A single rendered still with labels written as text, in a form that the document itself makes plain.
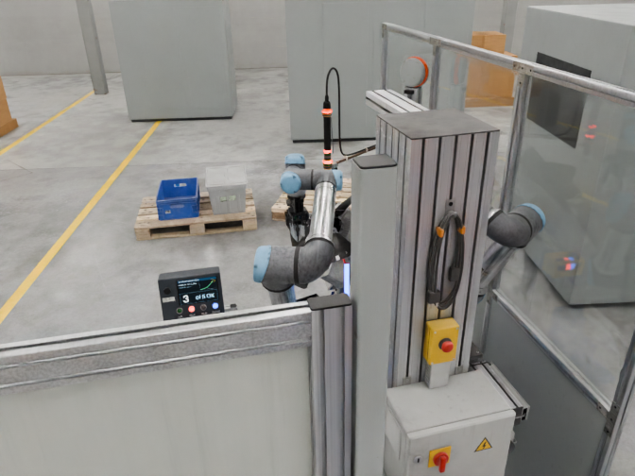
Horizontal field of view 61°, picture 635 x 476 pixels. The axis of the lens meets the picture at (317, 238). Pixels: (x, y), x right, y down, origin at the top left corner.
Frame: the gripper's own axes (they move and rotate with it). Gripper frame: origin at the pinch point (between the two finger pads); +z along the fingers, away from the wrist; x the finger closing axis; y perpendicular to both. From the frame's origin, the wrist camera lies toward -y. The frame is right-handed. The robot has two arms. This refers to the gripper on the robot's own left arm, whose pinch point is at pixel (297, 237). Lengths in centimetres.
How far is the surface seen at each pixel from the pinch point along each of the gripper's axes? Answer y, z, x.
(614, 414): 81, 42, 93
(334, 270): -40, 42, 26
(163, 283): -11, 19, -56
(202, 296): -8.7, 26.4, -40.6
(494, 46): -708, 41, 500
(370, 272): 133, -62, -15
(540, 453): 51, 95, 94
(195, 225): -309, 131, -46
